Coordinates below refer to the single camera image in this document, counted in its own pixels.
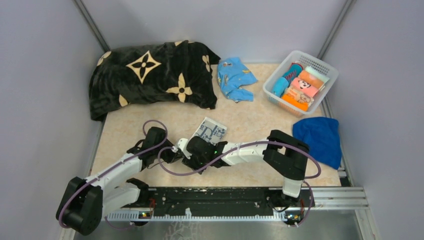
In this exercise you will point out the white blue printed towel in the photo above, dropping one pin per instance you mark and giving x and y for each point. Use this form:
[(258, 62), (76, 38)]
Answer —
[(211, 131)]

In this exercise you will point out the bright blue terry towel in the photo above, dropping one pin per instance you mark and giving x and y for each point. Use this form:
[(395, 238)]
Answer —
[(280, 86)]

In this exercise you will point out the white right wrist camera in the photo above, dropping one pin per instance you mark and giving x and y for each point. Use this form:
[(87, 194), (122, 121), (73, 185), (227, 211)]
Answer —
[(182, 146)]

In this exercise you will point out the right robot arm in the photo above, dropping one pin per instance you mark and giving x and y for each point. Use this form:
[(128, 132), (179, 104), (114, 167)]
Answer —
[(284, 153)]

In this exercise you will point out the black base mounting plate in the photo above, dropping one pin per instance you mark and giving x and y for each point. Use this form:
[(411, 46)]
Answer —
[(219, 201)]

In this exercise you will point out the dark blue towel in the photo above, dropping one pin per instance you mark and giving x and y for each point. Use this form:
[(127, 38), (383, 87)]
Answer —
[(322, 136)]

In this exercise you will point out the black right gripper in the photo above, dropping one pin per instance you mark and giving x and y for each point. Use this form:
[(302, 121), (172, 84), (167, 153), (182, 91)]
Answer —
[(190, 162)]

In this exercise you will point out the aluminium frame rail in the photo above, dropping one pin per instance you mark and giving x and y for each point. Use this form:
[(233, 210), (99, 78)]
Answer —
[(325, 198)]

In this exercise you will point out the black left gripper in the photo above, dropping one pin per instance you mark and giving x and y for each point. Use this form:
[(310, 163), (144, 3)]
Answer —
[(173, 155)]

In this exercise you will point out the mint green rolled towel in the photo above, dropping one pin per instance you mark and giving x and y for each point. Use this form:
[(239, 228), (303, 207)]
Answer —
[(317, 74)]

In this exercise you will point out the striped rolled towel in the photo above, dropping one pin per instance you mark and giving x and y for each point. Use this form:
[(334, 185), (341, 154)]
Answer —
[(293, 72)]

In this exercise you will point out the orange bear rolled towel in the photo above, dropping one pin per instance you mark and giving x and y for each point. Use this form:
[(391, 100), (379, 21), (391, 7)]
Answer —
[(297, 98)]

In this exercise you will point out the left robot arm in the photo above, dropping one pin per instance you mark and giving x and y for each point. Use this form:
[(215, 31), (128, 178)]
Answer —
[(88, 201)]

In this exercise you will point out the pink panda rolled towel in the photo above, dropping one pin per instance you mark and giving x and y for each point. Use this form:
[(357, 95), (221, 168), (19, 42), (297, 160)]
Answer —
[(304, 87)]

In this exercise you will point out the light blue patterned cloth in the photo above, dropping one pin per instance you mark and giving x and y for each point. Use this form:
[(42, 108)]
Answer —
[(232, 75)]

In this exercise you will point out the white plastic basket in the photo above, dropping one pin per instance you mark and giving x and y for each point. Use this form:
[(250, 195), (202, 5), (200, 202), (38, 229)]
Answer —
[(305, 60)]

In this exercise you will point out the black blanket with beige flowers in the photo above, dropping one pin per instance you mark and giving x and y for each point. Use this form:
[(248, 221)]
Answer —
[(169, 72)]

